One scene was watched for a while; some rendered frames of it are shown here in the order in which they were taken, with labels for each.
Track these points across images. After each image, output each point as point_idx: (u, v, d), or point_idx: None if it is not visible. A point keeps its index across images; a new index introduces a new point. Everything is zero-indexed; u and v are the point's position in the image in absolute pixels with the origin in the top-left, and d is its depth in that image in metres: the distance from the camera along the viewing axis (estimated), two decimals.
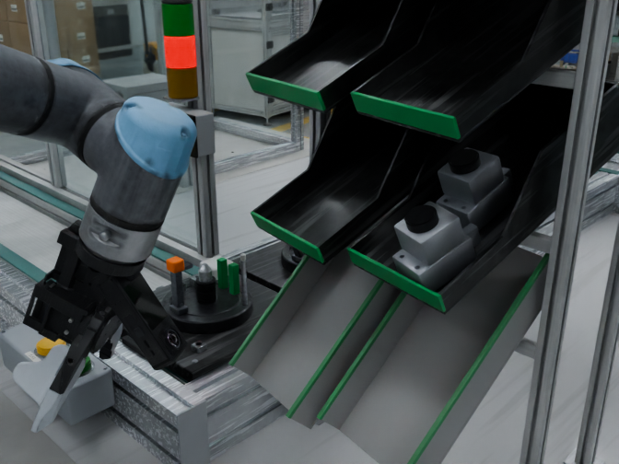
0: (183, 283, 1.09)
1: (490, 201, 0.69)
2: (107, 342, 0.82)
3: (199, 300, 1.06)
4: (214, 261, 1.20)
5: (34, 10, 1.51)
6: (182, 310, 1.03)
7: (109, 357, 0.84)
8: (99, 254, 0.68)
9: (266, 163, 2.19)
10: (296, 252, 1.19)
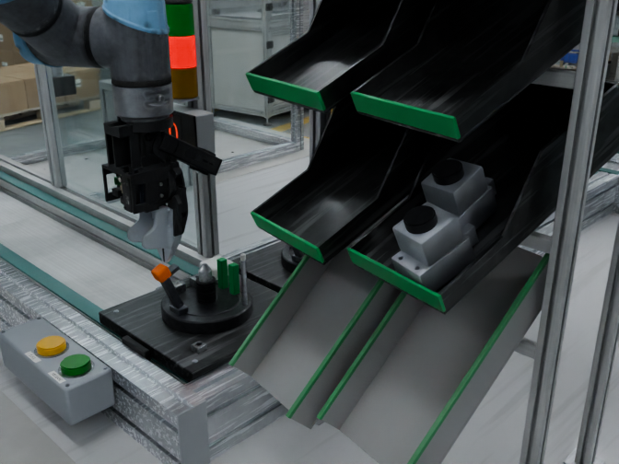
0: (183, 283, 1.09)
1: (474, 211, 0.68)
2: None
3: (199, 300, 1.06)
4: (214, 261, 1.20)
5: None
6: (182, 310, 1.03)
7: None
8: (160, 116, 0.88)
9: (266, 163, 2.19)
10: (296, 252, 1.19)
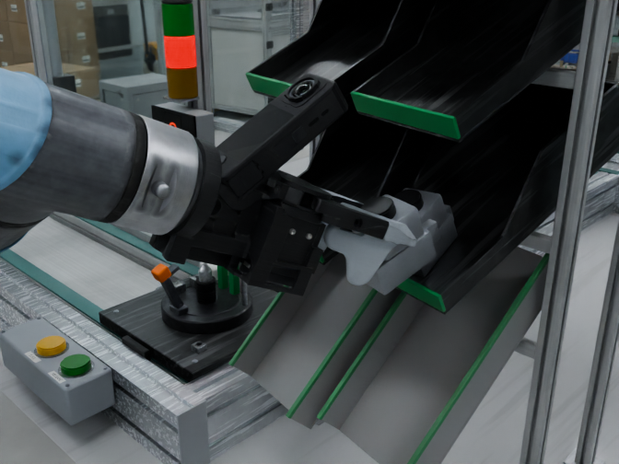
0: (183, 283, 1.09)
1: (437, 239, 0.67)
2: None
3: (199, 300, 1.06)
4: None
5: (34, 10, 1.51)
6: (182, 310, 1.03)
7: None
8: (192, 197, 0.46)
9: None
10: None
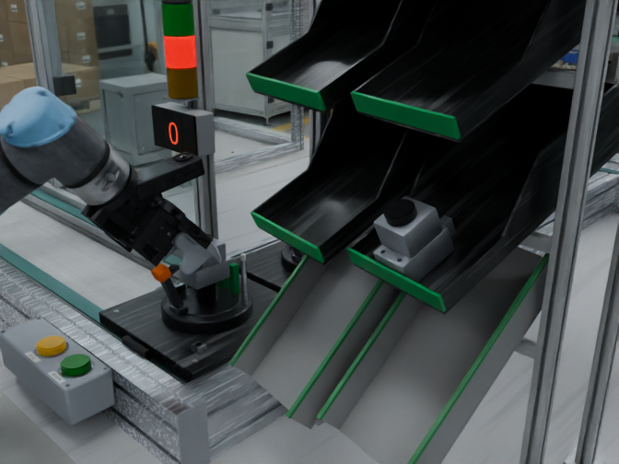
0: (183, 283, 1.09)
1: (427, 253, 0.66)
2: None
3: (199, 300, 1.06)
4: None
5: (34, 10, 1.51)
6: (182, 310, 1.03)
7: None
8: (122, 187, 0.87)
9: (266, 163, 2.19)
10: (296, 252, 1.19)
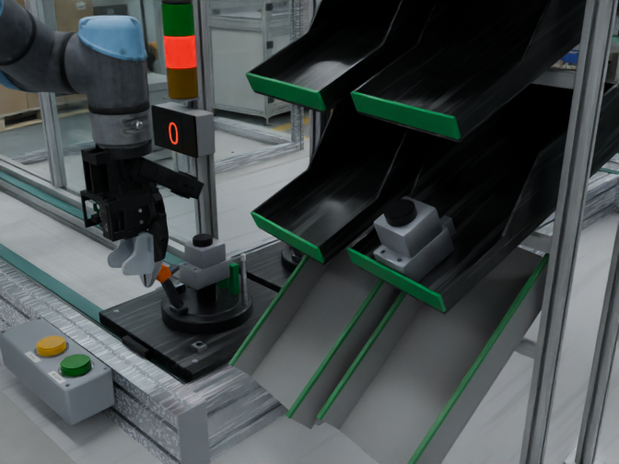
0: (183, 283, 1.09)
1: (427, 253, 0.66)
2: None
3: (199, 300, 1.06)
4: None
5: (34, 10, 1.51)
6: (182, 310, 1.03)
7: None
8: (138, 143, 0.87)
9: (266, 163, 2.19)
10: (296, 252, 1.19)
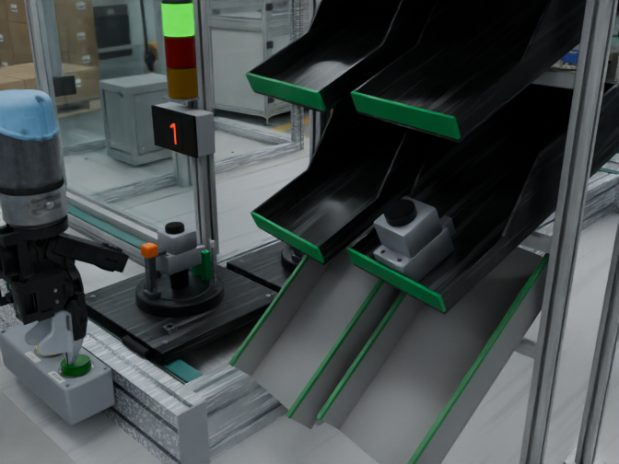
0: (157, 269, 1.14)
1: (427, 253, 0.66)
2: None
3: (172, 285, 1.11)
4: None
5: (34, 10, 1.51)
6: (155, 295, 1.07)
7: None
8: (51, 223, 0.83)
9: (266, 163, 2.19)
10: (296, 252, 1.19)
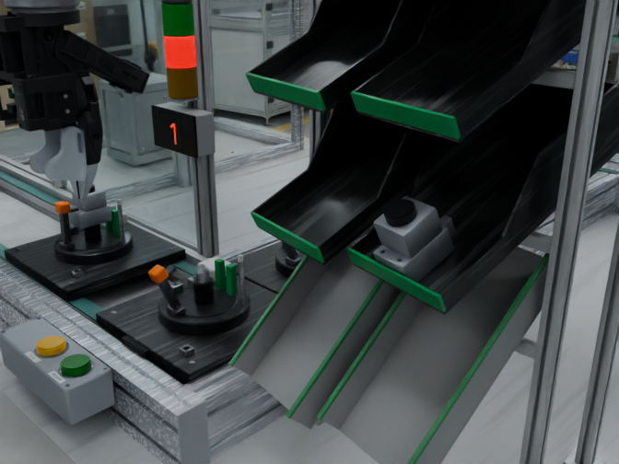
0: (75, 226, 1.31)
1: (427, 253, 0.66)
2: None
3: (86, 239, 1.28)
4: None
5: None
6: (69, 246, 1.25)
7: None
8: (60, 6, 0.70)
9: (266, 163, 2.19)
10: (170, 304, 1.02)
